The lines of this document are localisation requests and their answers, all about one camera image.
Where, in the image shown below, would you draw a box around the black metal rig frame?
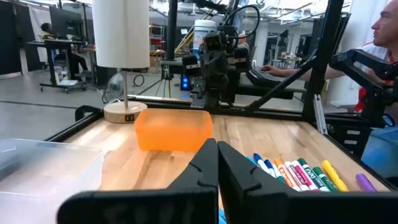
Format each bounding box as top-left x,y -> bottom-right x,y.
45,0 -> 398,191

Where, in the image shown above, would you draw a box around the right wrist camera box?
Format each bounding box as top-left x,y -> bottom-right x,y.
203,32 -> 223,52

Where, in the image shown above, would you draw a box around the small blue electronics box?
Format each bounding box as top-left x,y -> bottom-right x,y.
180,73 -> 192,92

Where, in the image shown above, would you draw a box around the person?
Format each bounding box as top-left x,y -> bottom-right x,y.
261,0 -> 398,180
39,22 -> 90,75

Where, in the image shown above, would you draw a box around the dark green Expo marker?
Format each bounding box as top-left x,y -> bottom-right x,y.
297,157 -> 331,192

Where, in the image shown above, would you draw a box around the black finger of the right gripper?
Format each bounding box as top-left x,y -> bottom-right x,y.
214,51 -> 229,90
201,51 -> 215,90

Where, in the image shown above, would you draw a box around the small wire fan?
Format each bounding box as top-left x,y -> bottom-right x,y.
101,72 -> 126,104

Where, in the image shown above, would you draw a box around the orange translucent plastic bin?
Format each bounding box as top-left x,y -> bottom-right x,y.
134,108 -> 214,152

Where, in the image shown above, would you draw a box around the person's hand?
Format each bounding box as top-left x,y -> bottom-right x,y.
261,64 -> 285,77

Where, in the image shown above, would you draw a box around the yellow highlighter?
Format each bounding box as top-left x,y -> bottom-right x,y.
321,159 -> 350,192

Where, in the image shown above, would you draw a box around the red Expo marker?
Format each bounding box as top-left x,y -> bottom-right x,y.
284,161 -> 303,192

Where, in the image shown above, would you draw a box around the orange Expo marker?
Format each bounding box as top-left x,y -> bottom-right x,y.
273,158 -> 302,192

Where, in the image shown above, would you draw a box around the pink Expo marker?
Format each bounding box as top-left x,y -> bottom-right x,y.
291,160 -> 320,192

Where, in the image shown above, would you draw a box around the black vertical pole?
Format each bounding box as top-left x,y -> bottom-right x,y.
165,0 -> 178,62

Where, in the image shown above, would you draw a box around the white shade table lamp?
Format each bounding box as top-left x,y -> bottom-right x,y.
91,0 -> 150,124

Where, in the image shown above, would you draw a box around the white wipes canister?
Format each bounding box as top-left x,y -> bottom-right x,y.
192,19 -> 218,60

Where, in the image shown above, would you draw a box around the black box with white labels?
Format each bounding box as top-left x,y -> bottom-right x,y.
325,119 -> 373,158

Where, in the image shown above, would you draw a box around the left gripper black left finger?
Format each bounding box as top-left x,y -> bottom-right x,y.
57,138 -> 218,224

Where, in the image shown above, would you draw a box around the clear plastic bin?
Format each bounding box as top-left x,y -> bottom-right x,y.
0,138 -> 105,224

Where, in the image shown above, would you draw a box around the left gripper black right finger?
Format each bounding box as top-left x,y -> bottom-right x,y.
217,141 -> 398,224

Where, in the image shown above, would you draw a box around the small blue-cap white marker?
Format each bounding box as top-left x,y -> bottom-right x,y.
252,152 -> 271,175
264,159 -> 279,179

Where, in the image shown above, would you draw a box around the black computer monitor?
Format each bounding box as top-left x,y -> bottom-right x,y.
49,6 -> 85,41

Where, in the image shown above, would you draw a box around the black cart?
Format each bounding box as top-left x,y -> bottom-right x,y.
160,57 -> 308,101

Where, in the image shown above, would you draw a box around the black standing desk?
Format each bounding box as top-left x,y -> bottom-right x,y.
26,39 -> 88,94

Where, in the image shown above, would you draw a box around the purple highlighter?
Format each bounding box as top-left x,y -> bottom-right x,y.
355,173 -> 377,192

